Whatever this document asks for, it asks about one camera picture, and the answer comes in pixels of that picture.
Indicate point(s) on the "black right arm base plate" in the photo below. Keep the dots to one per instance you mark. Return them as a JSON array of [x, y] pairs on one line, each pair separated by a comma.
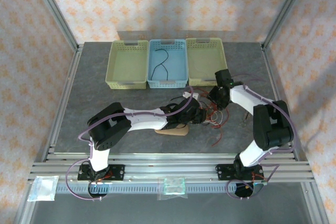
[[223, 172]]

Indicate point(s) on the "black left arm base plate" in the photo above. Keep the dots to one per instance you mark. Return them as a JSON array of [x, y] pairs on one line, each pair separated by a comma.
[[118, 172]]

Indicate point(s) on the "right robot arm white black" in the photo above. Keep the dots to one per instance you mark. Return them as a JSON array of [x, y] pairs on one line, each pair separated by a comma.
[[270, 129]]

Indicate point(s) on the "brown oblong cork block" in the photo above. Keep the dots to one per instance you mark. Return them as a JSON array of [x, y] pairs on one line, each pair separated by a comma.
[[178, 131]]

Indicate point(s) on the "aluminium mounting rails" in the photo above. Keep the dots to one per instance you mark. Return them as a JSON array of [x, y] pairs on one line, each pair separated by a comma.
[[170, 166]]

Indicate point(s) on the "white blue plastic packet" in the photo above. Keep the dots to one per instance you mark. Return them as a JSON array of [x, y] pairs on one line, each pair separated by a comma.
[[43, 188]]

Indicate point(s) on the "blue plastic basket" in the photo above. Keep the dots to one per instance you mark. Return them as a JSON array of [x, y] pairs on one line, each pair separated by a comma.
[[176, 58]]

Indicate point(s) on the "aluminium table side rail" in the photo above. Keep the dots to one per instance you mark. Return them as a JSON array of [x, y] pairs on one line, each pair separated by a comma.
[[273, 77], [68, 87]]

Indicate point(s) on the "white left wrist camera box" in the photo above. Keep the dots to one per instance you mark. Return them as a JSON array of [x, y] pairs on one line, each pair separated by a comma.
[[190, 95]]

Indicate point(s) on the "clear green plastic bag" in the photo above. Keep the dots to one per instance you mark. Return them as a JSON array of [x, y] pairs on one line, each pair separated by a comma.
[[172, 186]]

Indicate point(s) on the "aluminium frame leg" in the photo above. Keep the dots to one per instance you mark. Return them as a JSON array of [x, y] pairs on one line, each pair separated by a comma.
[[25, 205], [315, 203]]

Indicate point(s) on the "green plastic basket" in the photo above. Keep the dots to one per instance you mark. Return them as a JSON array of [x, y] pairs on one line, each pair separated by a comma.
[[207, 56], [127, 64]]

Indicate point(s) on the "aluminium corner post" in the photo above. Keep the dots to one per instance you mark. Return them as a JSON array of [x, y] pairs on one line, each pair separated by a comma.
[[56, 11], [286, 7]]

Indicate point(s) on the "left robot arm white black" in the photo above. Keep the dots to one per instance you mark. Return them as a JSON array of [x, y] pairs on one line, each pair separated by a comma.
[[147, 121]]

